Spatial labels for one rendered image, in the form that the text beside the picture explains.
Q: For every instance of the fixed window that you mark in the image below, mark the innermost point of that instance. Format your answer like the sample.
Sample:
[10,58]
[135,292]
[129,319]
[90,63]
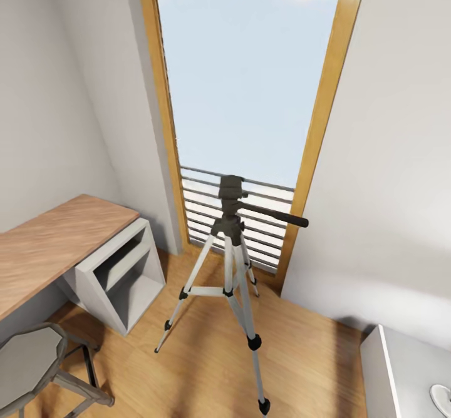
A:
[245,88]

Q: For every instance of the taboret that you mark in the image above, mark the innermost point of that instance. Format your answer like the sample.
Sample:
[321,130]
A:
[30,359]

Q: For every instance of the nightstand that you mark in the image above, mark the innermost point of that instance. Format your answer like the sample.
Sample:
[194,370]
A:
[398,373]

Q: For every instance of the desk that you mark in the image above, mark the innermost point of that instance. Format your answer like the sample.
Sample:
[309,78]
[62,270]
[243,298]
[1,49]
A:
[101,255]

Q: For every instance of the camera tripod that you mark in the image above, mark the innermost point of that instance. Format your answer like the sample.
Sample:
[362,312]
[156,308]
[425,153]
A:
[235,247]

